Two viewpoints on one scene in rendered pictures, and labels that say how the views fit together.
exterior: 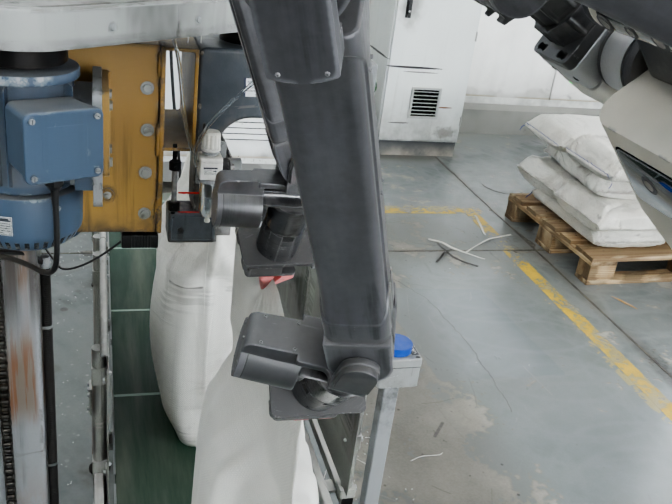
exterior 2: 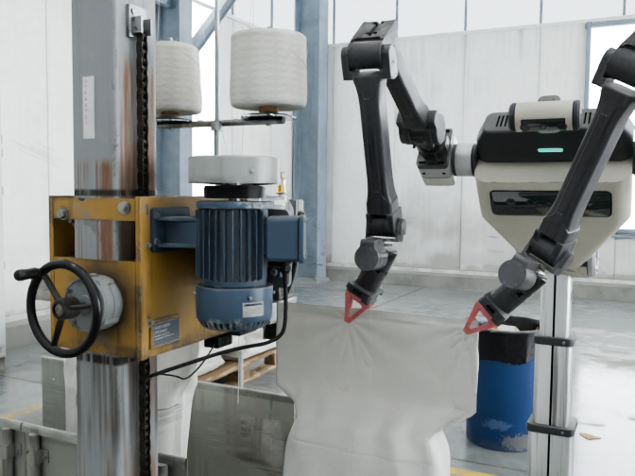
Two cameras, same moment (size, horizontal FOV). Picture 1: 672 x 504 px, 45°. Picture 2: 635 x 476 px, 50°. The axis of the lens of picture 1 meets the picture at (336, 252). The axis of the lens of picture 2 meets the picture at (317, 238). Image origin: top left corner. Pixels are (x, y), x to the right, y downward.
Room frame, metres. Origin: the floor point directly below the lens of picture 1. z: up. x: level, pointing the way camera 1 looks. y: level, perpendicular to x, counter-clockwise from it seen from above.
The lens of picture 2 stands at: (0.00, 1.29, 1.35)
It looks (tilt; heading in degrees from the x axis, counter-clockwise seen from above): 4 degrees down; 314
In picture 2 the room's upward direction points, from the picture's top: 1 degrees clockwise
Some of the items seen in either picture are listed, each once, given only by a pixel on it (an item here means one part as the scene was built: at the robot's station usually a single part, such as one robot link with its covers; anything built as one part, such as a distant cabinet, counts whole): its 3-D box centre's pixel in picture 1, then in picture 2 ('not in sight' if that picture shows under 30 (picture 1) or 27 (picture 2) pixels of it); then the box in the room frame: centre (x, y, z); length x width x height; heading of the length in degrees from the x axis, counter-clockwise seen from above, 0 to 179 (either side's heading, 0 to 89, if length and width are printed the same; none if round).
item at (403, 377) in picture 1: (393, 362); not in sight; (1.26, -0.13, 0.81); 0.08 x 0.08 x 0.06; 18
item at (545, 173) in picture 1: (587, 176); not in sight; (4.10, -1.27, 0.32); 0.67 x 0.42 x 0.14; 112
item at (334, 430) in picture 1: (307, 304); (157, 433); (1.93, 0.06, 0.54); 1.05 x 0.02 x 0.41; 18
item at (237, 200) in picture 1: (262, 185); (378, 243); (0.96, 0.10, 1.24); 0.11 x 0.09 x 0.12; 107
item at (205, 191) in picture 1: (208, 198); not in sight; (1.21, 0.22, 1.11); 0.03 x 0.03 x 0.06
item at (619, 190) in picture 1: (606, 167); not in sight; (3.91, -1.29, 0.44); 0.66 x 0.42 x 0.14; 12
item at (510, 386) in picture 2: not in sight; (504, 381); (1.81, -2.07, 0.32); 0.51 x 0.48 x 0.65; 108
